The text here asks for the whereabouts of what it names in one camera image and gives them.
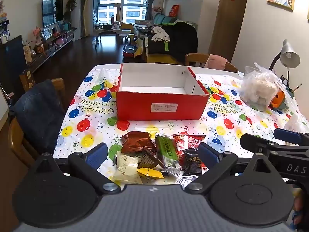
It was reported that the beige paper bag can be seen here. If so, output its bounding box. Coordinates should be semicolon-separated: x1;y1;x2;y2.
24;45;33;63

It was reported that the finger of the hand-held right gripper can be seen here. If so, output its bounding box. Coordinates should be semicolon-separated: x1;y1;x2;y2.
240;133;309;154
273;128;309;148

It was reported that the dark tall cabinet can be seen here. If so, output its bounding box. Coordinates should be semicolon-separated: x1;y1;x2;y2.
0;35;27;97

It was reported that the black jacket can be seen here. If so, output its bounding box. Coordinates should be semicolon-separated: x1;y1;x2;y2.
147;22;198;61

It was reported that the yellow snack packet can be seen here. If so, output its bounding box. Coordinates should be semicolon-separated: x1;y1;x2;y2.
136;167;165;180

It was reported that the green snack packet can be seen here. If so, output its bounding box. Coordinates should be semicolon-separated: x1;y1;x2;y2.
154;134;181;172

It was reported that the wooden door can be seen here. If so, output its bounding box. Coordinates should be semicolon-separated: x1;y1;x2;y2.
209;0;250;61

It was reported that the balloon print tablecloth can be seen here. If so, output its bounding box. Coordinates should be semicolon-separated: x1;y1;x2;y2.
53;65;309;188

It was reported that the television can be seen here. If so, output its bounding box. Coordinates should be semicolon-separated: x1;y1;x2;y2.
42;0;64;27

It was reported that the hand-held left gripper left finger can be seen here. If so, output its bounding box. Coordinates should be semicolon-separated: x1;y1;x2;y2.
34;142;121;196

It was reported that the white grey garment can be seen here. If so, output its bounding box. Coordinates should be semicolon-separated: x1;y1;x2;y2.
151;26;171;43

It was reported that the pink cloth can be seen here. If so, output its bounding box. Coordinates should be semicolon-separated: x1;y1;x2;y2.
205;54;228;70

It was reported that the large window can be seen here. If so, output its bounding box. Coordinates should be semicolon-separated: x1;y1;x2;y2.
97;0;149;25

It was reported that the cream white snack packet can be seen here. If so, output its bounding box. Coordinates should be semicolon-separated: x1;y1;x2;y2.
113;151;143;184

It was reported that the white tower air conditioner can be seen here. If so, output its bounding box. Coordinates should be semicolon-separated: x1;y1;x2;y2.
72;0;82;40

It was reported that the teal sofa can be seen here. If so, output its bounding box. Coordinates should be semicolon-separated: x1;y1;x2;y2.
153;13;177;25

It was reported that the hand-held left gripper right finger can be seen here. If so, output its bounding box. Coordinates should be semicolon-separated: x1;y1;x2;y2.
185;142;280;195

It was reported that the wooden coffee table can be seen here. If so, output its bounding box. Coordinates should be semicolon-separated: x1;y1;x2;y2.
94;26;132;44

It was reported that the black snack packet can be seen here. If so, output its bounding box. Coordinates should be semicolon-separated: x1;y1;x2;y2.
181;148;205;176

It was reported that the green pencil holder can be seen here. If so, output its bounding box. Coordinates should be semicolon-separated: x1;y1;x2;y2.
281;76;302;99

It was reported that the long low TV cabinet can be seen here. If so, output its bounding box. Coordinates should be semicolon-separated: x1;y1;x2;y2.
26;28;74;73

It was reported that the person's right hand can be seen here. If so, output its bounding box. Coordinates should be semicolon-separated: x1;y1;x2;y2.
292;190;305;225

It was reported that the shiny brown snack packet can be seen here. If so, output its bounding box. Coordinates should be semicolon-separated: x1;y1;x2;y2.
120;131;157;154

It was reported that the large clear plastic bag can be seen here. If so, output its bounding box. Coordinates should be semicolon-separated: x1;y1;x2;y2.
239;63;294;112

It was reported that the wooden chair with denim jacket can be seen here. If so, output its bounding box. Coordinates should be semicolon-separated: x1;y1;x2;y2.
8;78;67;167

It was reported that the red floor toy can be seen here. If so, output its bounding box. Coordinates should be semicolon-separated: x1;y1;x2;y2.
123;45;137;58

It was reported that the red cardboard box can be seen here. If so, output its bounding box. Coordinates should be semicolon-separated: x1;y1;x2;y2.
116;63;210;121

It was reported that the grey desk lamp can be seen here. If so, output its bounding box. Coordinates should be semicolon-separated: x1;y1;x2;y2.
269;39;301;78

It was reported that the small dark brown packet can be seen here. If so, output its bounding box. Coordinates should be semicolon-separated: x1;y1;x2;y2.
138;147;165;170

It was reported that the red snack packet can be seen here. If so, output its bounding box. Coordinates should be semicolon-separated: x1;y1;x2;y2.
172;134;206;154

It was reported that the small white plastic bag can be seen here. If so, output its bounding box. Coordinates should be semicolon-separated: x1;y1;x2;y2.
284;112;309;136

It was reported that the wooden chair with pink cloth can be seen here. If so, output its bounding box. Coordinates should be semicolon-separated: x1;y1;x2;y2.
185;53;238;73

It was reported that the orange desk toy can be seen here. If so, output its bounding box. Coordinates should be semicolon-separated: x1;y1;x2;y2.
269;90;286;110

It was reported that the wooden bench with yellow cushion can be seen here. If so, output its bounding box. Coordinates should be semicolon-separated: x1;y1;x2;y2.
142;36;186;64

